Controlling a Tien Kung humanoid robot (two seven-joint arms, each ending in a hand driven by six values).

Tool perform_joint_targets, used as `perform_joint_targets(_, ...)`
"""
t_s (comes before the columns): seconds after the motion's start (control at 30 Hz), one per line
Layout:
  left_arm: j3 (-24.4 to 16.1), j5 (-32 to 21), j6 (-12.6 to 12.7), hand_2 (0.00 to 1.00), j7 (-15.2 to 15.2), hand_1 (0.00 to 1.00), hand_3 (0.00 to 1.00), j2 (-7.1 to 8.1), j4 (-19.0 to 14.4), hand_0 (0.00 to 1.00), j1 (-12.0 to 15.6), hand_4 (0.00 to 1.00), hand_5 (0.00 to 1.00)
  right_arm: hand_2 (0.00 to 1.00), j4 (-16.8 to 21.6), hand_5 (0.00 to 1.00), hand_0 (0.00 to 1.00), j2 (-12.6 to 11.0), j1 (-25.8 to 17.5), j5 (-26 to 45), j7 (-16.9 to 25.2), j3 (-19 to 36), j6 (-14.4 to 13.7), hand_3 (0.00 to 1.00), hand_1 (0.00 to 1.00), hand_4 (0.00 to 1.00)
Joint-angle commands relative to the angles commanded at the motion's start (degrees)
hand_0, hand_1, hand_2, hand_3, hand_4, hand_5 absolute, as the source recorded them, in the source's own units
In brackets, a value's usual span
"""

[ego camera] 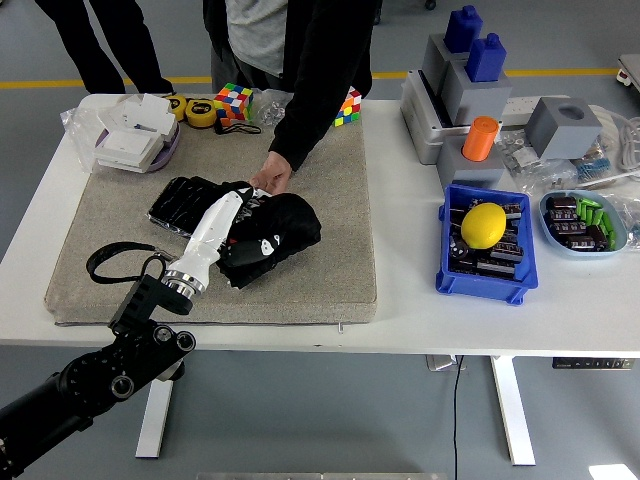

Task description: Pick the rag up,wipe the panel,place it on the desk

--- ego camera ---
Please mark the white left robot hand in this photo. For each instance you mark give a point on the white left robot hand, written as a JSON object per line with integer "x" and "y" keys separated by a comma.
{"x": 210, "y": 230}

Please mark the person's hand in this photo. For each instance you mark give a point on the person's hand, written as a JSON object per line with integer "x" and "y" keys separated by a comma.
{"x": 275, "y": 172}

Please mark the black glossy panel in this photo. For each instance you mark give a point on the black glossy panel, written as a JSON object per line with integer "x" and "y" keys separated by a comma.
{"x": 175, "y": 205}

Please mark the black rag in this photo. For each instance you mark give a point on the black rag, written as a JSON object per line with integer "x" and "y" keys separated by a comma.
{"x": 290, "y": 220}

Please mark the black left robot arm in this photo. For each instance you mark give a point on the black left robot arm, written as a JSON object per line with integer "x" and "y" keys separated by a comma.
{"x": 145, "y": 300}

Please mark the table height control panel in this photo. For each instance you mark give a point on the table height control panel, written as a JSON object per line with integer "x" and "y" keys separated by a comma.
{"x": 590, "y": 364}

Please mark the clear bag of metal parts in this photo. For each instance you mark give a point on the clear bag of metal parts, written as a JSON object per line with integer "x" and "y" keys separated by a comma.
{"x": 267, "y": 112}

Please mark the colourful puzzle cube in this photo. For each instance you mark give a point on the colourful puzzle cube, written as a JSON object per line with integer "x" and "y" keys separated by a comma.
{"x": 347, "y": 112}
{"x": 234, "y": 102}

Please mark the purple bowl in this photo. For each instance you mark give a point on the purple bowl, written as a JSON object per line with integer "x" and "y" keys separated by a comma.
{"x": 170, "y": 150}

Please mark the yellow tape measure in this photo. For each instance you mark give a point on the yellow tape measure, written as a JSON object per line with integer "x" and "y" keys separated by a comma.
{"x": 200, "y": 112}
{"x": 177, "y": 106}

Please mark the flat white box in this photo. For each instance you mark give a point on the flat white box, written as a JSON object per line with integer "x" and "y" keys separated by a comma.
{"x": 125, "y": 147}

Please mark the grey-brown mat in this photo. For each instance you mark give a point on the grey-brown mat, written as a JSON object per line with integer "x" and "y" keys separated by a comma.
{"x": 325, "y": 280}

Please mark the person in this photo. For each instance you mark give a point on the person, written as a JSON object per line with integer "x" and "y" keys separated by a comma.
{"x": 320, "y": 50}
{"x": 100, "y": 40}

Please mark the pile of small white boxes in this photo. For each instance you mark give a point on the pile of small white boxes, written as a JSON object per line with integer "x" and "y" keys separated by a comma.
{"x": 145, "y": 110}

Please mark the clear plastic bag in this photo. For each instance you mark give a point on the clear plastic bag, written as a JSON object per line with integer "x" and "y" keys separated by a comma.
{"x": 631, "y": 220}
{"x": 80, "y": 130}

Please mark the grey block holding cylinder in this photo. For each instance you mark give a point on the grey block holding cylinder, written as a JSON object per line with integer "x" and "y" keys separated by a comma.
{"x": 470, "y": 172}

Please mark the grey holder block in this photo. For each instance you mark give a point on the grey holder block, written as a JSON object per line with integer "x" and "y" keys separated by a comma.
{"x": 435, "y": 60}
{"x": 475, "y": 102}

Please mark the white table leg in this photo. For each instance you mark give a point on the white table leg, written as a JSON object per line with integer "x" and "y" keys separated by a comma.
{"x": 157, "y": 420}
{"x": 512, "y": 410}

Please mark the orange cylinder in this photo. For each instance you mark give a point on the orange cylinder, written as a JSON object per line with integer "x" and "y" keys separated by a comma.
{"x": 480, "y": 140}

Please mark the yellow lemon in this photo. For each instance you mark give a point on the yellow lemon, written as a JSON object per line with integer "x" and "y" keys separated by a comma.
{"x": 482, "y": 225}

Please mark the blue bottle-shaped block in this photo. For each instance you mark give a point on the blue bottle-shaped block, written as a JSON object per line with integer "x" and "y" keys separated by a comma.
{"x": 462, "y": 30}
{"x": 487, "y": 60}

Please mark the blue plastic bin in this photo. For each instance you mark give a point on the blue plastic bin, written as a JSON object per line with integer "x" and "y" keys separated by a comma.
{"x": 480, "y": 295}

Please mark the clear bag of small parts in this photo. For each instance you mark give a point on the clear bag of small parts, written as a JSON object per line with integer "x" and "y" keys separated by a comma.
{"x": 550, "y": 180}
{"x": 517, "y": 155}

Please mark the grey box under table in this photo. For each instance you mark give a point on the grey box under table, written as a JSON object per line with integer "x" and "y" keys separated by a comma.
{"x": 440, "y": 362}

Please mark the white power strip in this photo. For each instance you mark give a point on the white power strip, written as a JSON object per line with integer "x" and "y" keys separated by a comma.
{"x": 520, "y": 107}

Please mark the grey block with round hole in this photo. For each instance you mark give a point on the grey block with round hole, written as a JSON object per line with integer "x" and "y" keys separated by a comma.
{"x": 555, "y": 135}

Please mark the green battery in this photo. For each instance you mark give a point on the green battery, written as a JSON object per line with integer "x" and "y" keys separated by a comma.
{"x": 582, "y": 208}
{"x": 590, "y": 212}
{"x": 608, "y": 224}
{"x": 598, "y": 218}

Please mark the bag of blue resistors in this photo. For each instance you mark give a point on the bag of blue resistors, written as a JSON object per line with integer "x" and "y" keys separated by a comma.
{"x": 592, "y": 165}

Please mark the light blue bowl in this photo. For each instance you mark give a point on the light blue bowl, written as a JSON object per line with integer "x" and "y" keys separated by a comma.
{"x": 620, "y": 235}

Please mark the light grey enclosure box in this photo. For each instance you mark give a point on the light grey enclosure box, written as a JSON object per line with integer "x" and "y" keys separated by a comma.
{"x": 417, "y": 125}

